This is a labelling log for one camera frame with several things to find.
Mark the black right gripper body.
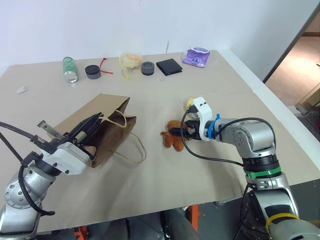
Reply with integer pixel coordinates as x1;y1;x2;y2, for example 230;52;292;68
184;119;202;141

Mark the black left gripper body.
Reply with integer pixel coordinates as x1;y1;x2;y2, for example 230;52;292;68
63;130;98;162

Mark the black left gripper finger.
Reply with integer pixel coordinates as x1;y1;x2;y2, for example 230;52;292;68
71;112;104;135
79;115;104;141

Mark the orange plush toy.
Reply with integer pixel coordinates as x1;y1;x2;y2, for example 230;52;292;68
159;119;187;153

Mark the brown paper bag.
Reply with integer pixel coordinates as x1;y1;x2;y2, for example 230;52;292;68
53;93;147;169

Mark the yellow clear plastic bag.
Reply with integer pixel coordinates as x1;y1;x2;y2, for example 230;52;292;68
118;52;143;81

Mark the blue zip tie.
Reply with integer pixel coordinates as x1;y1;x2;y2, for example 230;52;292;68
206;113;222;138

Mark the beige cardboard table cover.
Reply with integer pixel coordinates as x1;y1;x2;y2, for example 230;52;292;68
0;49;320;235

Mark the black round container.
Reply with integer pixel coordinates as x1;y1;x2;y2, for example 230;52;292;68
140;61;155;76
84;64;102;80

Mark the red zip tie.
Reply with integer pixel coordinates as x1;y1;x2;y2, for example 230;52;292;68
99;57;114;75

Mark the green drink can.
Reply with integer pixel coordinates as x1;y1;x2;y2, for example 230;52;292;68
62;56;79;84

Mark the black wallet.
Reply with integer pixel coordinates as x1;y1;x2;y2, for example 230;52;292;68
155;58;183;77

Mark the purple tissue pack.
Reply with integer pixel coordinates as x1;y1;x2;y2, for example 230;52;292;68
181;46;211;69

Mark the dark grey rounded shape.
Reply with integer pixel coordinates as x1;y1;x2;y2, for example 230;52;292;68
159;209;199;240

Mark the glass cabinet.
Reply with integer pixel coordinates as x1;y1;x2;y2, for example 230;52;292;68
295;82;320;121

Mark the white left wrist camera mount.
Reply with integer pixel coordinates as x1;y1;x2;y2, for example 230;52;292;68
40;141;90;176

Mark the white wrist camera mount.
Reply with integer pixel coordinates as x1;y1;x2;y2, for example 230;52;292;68
40;141;90;176
191;96;214;142

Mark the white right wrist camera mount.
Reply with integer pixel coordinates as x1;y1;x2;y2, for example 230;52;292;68
191;96;214;142

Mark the grey metal bracket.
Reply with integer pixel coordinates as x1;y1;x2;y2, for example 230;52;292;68
36;120;66;141

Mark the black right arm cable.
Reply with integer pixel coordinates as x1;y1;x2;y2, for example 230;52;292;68
180;106;276;168

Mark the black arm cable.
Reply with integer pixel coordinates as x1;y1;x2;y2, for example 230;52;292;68
180;106;276;168
0;121;59;216

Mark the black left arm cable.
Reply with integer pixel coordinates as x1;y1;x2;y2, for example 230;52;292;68
0;121;59;216

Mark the orange metal frame part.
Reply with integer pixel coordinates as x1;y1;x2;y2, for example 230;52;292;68
73;225;88;240
187;204;200;232

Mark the dark grey door frame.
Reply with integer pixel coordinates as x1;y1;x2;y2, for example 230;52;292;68
262;0;320;85

